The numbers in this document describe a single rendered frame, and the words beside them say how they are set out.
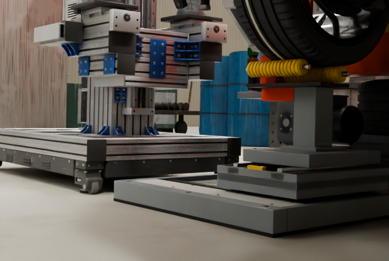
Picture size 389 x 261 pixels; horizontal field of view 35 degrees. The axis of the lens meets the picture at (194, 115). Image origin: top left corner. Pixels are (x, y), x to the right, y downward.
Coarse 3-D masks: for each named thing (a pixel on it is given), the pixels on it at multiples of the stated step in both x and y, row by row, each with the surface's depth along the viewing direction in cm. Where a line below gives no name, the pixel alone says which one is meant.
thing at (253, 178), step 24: (240, 168) 205; (264, 168) 198; (288, 168) 194; (312, 168) 202; (336, 168) 210; (360, 168) 216; (384, 168) 217; (264, 192) 197; (288, 192) 189; (312, 192) 191; (336, 192) 199
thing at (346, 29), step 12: (300, 0) 196; (324, 12) 236; (360, 12) 229; (372, 12) 224; (324, 24) 238; (336, 24) 233; (348, 24) 228; (360, 24) 224; (372, 24) 221; (336, 36) 224; (348, 36) 218; (360, 36) 217
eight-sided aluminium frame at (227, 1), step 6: (222, 0) 216; (228, 0) 214; (228, 6) 216; (234, 6) 214; (318, 6) 248; (228, 12) 218; (234, 12) 218; (318, 12) 246; (234, 18) 219; (318, 18) 244; (324, 18) 244; (240, 24) 220; (240, 30) 222; (246, 36) 223; (252, 48) 225
